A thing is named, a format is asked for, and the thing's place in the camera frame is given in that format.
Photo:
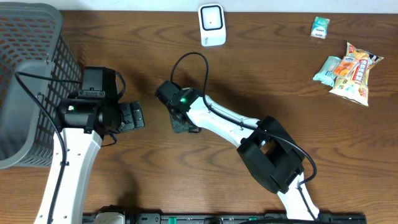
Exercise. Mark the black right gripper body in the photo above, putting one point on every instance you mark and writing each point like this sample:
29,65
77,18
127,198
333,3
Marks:
181,127

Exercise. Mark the orange tissue pack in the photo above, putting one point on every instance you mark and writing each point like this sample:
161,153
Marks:
347,65

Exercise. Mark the white barcode scanner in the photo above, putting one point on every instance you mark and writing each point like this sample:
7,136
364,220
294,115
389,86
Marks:
212,25

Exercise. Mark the green wet wipes pack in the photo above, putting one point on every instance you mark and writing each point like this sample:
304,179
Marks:
326,75

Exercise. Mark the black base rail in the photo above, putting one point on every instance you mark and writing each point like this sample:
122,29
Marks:
155,218

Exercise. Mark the small green wipes pack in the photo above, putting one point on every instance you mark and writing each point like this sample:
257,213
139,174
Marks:
320,27

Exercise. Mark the black plastic mesh basket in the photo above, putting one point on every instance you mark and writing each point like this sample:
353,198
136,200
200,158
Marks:
37,68

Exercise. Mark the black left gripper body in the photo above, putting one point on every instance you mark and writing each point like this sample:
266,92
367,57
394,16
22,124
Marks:
131,115

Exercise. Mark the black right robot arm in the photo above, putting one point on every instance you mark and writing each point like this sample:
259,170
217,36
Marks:
271,156

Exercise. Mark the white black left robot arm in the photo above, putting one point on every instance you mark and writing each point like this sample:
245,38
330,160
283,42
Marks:
81,127

